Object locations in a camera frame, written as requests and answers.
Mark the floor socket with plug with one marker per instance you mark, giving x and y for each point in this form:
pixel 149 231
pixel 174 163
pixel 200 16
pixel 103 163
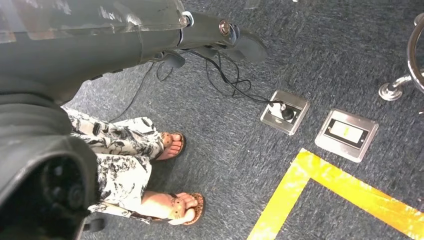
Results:
pixel 294 99

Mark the chrome stool base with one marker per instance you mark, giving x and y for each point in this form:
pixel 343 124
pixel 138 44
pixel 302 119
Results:
pixel 394 87

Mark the closed steel floor socket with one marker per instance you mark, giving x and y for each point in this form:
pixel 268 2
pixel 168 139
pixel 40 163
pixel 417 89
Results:
pixel 346 132

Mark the yellow floor tape corner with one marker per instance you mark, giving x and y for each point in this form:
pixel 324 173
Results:
pixel 288 195

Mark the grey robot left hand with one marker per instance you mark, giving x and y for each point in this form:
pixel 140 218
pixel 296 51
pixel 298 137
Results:
pixel 82 49

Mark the standing person's foot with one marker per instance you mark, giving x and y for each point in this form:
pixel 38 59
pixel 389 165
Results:
pixel 172 207
pixel 172 145

